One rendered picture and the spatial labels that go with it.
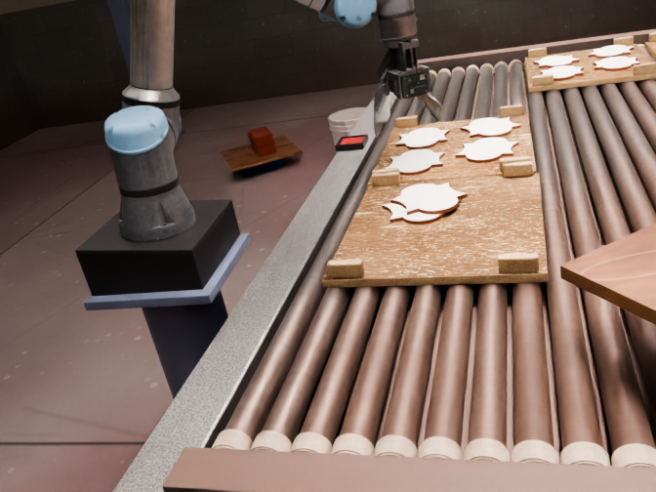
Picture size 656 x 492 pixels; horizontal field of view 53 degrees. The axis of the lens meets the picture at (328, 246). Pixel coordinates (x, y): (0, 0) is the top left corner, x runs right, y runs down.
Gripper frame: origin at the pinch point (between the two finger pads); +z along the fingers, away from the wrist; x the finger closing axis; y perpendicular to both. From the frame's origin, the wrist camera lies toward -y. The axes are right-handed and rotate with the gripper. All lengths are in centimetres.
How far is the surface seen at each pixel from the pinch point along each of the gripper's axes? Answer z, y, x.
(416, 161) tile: 7.2, 2.0, 0.4
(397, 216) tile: 7.3, 26.8, -15.3
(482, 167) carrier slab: 8.1, 14.0, 10.1
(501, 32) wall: 69, -426, 285
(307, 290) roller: 10, 39, -37
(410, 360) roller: 10, 65, -31
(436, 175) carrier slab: 8.1, 11.0, 0.8
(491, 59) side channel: 8, -80, 69
